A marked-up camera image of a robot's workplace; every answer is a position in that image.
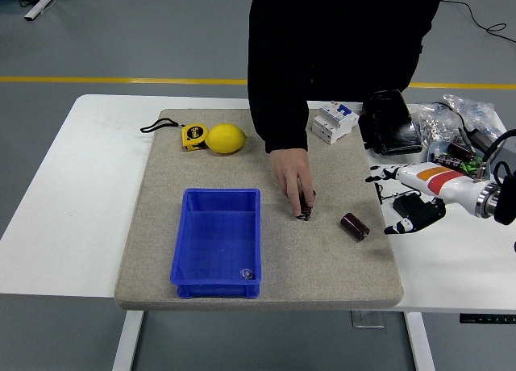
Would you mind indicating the dark printed battery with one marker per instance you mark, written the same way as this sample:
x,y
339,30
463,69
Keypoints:
x,y
447,161

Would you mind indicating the light blue bowl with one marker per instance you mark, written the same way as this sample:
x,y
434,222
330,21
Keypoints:
x,y
437,149

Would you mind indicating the black table control panel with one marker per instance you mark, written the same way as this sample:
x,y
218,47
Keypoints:
x,y
488,318

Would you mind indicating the yellow tape measure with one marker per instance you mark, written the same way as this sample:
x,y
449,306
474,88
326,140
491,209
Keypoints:
x,y
194,136

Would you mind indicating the white table leg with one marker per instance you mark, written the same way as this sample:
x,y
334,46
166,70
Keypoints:
x,y
420,343
127,343

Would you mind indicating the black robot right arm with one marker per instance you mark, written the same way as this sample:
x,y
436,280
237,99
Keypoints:
x,y
506,201

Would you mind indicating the clear bag of blue parts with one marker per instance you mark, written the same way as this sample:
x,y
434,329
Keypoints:
x,y
477,113

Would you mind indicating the white circuit breaker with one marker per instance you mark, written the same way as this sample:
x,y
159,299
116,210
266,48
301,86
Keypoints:
x,y
332,123

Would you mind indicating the yellow lemon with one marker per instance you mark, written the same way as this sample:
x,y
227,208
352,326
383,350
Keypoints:
x,y
225,138

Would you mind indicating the black power adapter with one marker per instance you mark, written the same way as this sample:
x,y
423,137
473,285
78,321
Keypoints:
x,y
477,136

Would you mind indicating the white table leg frame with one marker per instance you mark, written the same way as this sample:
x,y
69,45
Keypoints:
x,y
40,2

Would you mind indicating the blue plastic box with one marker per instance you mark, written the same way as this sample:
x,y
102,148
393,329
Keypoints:
x,y
217,242

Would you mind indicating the clear bag of washers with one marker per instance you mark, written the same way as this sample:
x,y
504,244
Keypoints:
x,y
433,125

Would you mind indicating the black rectangular case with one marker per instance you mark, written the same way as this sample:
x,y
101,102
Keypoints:
x,y
389,125

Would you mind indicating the white table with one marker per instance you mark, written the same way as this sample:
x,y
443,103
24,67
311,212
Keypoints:
x,y
72,193

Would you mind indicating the person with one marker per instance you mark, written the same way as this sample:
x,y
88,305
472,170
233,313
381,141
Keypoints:
x,y
330,44

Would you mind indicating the grey-brown mat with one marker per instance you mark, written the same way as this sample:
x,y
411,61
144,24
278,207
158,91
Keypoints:
x,y
225,173

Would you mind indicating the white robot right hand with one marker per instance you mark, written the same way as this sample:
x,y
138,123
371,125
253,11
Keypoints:
x,y
439,185

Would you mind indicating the person's right hand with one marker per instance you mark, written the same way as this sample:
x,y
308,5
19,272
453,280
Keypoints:
x,y
292,171

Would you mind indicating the small clear plastic piece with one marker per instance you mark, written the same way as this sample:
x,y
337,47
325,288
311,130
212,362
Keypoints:
x,y
246,273

